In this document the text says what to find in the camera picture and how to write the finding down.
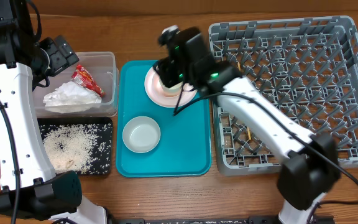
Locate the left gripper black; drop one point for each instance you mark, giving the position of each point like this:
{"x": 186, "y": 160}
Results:
{"x": 63, "y": 55}

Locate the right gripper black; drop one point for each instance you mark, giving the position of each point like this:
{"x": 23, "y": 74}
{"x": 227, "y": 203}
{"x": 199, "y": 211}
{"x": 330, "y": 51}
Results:
{"x": 169, "y": 73}

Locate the cream cup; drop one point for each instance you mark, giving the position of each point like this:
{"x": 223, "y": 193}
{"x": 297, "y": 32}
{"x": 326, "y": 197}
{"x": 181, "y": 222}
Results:
{"x": 171, "y": 91}

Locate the red snack wrapper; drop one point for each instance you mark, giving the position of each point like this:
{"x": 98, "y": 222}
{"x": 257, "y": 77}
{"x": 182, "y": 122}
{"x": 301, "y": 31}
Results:
{"x": 83, "y": 78}

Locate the white tissue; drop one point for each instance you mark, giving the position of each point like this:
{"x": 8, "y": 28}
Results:
{"x": 70, "y": 98}

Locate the grey bowl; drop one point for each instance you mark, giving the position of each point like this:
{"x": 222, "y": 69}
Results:
{"x": 141, "y": 134}

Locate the white rice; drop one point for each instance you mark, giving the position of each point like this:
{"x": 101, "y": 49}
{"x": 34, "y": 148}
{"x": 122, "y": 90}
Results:
{"x": 70, "y": 149}

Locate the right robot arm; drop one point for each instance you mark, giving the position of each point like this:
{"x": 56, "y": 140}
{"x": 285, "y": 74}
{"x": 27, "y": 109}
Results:
{"x": 309, "y": 161}

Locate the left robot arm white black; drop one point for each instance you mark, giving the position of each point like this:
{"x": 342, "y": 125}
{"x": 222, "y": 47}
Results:
{"x": 30, "y": 187}

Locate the grey dishwasher rack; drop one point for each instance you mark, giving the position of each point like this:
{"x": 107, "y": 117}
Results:
{"x": 307, "y": 68}

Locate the pink plate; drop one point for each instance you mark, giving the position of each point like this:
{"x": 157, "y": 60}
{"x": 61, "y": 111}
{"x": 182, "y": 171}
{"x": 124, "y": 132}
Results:
{"x": 154, "y": 91}

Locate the clear plastic bin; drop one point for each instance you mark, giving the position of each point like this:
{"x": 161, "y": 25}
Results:
{"x": 102, "y": 67}

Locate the teal serving tray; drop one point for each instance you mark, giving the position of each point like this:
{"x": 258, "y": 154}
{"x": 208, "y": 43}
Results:
{"x": 185, "y": 145}

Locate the black tray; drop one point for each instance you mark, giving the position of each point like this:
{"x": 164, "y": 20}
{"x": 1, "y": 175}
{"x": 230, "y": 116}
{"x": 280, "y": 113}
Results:
{"x": 107, "y": 124}

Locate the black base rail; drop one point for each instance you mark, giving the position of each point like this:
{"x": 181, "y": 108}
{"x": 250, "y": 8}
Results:
{"x": 248, "y": 220}

